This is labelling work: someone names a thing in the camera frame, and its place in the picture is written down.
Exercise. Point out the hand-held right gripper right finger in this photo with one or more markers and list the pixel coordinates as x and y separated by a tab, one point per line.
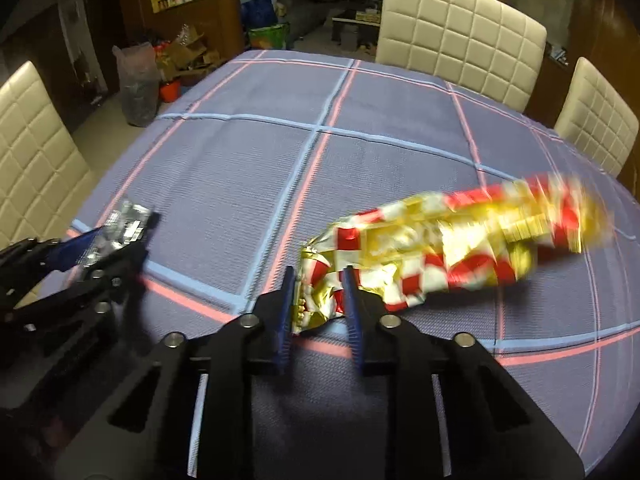
352	320

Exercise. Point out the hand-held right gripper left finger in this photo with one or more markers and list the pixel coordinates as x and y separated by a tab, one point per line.
285	310

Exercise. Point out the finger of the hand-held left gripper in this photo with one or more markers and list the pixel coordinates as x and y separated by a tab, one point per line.
75	247
120	265

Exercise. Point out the silver wrapper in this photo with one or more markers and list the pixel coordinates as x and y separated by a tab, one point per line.
122	225

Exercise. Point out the red and gold snack bag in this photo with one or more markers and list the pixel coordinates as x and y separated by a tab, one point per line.
425	250

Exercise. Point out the cream quilted chair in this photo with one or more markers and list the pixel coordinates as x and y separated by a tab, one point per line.
35	160
450	35
600	115

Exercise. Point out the grey plastic bag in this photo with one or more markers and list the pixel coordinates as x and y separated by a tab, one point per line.
137	85

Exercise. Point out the orange bucket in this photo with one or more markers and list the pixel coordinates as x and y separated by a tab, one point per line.
170	91

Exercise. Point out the pile of cardboard boxes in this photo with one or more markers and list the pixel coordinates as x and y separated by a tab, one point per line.
190	57

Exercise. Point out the wooden cabinet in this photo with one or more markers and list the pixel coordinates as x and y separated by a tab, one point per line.
220	25

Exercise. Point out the green printed bag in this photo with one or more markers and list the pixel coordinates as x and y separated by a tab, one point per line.
269	38

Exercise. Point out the blue bag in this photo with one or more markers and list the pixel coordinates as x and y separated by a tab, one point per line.
259	10

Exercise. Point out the low coffee table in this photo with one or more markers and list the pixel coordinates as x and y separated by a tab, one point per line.
356	25

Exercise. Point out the dark sofa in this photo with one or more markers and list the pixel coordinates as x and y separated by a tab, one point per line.
312	10

